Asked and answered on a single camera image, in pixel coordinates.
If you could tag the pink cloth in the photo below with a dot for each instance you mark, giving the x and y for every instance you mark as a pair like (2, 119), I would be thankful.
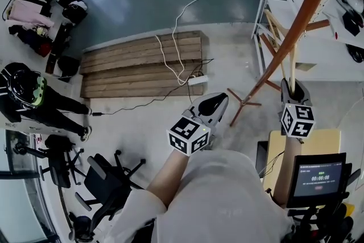
(27, 14)

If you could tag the black floor bag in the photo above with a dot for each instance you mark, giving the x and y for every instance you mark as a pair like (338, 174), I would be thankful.
(68, 66)

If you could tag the brown wooden coat rack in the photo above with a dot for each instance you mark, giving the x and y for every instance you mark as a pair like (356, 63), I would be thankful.
(312, 0)

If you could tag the black flat panel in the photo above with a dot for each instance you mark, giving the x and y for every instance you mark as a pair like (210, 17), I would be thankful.
(261, 159)

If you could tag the black office chair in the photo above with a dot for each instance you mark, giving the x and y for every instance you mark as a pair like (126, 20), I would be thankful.
(105, 185)
(57, 159)

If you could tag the black backpack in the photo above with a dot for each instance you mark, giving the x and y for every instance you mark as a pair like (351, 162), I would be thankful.
(74, 12)

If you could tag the white power strip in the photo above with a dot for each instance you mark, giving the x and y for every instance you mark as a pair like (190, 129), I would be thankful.
(197, 80)

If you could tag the person's right forearm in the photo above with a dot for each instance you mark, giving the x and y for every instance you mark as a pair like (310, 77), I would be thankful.
(285, 168)

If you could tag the red bag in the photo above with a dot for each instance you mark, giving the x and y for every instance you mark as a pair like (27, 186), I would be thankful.
(45, 49)

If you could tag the wooden plank platform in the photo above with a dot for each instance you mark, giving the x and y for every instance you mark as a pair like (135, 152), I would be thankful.
(133, 65)

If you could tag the person's white shirt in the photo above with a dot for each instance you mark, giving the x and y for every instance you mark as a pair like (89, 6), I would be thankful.
(221, 199)

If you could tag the black hexagonal object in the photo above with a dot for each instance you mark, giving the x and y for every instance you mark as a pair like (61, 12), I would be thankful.
(353, 22)

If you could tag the pale wooden clothes hanger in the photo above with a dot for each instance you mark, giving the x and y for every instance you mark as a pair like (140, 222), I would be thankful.
(293, 71)

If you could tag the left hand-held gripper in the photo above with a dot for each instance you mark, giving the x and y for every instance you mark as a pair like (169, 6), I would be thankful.
(187, 133)

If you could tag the black screen with timer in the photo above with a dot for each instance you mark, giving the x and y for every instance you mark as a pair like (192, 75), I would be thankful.
(318, 179)

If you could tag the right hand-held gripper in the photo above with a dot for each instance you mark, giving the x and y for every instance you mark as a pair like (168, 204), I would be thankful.
(297, 121)

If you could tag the yellow table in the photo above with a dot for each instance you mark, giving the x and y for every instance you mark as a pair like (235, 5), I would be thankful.
(312, 145)

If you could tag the person's left forearm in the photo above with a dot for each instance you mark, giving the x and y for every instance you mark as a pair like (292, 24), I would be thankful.
(167, 176)

